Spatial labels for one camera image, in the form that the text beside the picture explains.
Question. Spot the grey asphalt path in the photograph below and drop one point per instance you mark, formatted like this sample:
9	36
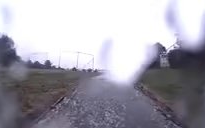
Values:
103	103

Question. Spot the stone kerb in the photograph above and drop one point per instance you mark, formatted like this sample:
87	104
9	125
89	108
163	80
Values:
153	100
58	101

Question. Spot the row of distant trees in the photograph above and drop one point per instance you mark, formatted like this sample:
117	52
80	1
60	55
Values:
40	64

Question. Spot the grass field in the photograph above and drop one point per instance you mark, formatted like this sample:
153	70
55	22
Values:
40	86

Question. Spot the grass verge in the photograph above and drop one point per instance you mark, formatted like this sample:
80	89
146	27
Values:
170	80

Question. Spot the dark trees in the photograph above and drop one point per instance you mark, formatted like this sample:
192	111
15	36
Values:
5	50
186	58

